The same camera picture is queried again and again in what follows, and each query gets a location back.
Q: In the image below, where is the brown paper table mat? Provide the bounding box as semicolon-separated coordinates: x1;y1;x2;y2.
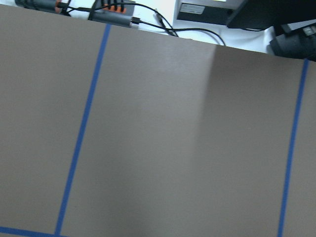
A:
0;5;316;237

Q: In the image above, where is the black device box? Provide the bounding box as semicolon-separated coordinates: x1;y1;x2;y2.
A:
174;0;244;25

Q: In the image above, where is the grey USB hub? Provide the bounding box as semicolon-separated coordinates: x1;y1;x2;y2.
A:
88;0;135;28

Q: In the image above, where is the black monitor base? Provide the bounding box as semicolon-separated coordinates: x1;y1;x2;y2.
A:
227;0;316;61

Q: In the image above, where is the black cable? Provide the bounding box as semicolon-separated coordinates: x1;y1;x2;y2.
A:
59;1;226;46

